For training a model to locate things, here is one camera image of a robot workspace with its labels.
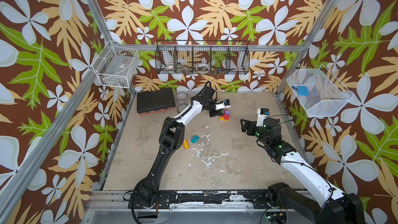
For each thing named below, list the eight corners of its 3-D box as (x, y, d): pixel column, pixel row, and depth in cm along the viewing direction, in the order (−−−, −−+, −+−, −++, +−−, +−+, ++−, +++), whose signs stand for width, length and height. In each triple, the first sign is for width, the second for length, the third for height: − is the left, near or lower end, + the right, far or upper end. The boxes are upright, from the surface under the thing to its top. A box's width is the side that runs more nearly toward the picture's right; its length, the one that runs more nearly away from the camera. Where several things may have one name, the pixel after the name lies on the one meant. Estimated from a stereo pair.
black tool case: (139, 117, 108) (136, 112, 103) (138, 97, 120) (136, 92, 115) (176, 109, 112) (175, 104, 108) (172, 91, 124) (171, 85, 120)
